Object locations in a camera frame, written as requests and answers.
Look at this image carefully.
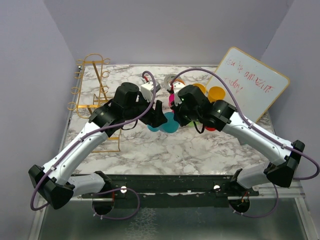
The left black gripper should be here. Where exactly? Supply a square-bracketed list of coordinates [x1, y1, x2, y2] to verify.
[124, 92, 168, 128]

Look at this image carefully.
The cyan wine glass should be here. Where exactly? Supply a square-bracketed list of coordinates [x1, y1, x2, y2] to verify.
[147, 112, 180, 134]

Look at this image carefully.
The pink wine glass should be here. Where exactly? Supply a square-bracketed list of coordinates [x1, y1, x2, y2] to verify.
[168, 93, 175, 112]

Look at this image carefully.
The yellow wine glass front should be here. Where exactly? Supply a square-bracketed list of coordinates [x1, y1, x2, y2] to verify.
[193, 83, 206, 95]

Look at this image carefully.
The yellow wine glass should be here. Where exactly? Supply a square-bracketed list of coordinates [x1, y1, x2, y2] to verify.
[207, 86, 226, 103]
[193, 83, 206, 95]

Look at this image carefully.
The red wine glass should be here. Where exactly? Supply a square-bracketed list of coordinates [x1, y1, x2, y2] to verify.
[204, 126, 216, 132]

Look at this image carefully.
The orange wine glass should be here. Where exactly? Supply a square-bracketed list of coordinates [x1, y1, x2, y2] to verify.
[173, 78, 186, 85]

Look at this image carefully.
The gold wire glass rack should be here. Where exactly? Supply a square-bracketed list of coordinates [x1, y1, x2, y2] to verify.
[64, 53, 114, 145]

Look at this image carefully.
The green wine glass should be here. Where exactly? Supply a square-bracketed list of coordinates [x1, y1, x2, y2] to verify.
[187, 121, 200, 127]

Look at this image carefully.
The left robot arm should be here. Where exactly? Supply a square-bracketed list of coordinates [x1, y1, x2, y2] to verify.
[28, 82, 168, 210]

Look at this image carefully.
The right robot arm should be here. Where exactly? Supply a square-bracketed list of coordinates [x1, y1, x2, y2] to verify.
[171, 82, 305, 196]

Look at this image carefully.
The clear tape roll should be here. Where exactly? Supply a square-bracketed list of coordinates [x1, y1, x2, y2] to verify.
[163, 74, 176, 91]

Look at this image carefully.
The yellow framed whiteboard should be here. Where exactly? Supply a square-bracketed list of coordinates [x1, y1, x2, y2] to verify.
[215, 47, 290, 122]

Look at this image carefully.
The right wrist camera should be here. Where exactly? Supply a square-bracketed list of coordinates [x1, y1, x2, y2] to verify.
[171, 82, 186, 106]

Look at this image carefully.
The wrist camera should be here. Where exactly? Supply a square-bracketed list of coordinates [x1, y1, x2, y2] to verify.
[139, 81, 154, 103]
[171, 82, 186, 106]

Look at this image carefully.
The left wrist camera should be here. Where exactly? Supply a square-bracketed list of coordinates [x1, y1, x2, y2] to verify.
[139, 81, 154, 103]

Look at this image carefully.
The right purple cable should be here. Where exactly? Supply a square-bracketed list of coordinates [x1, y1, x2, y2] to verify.
[169, 68, 320, 218]

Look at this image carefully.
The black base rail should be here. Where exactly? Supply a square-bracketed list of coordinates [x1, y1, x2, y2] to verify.
[81, 174, 259, 209]

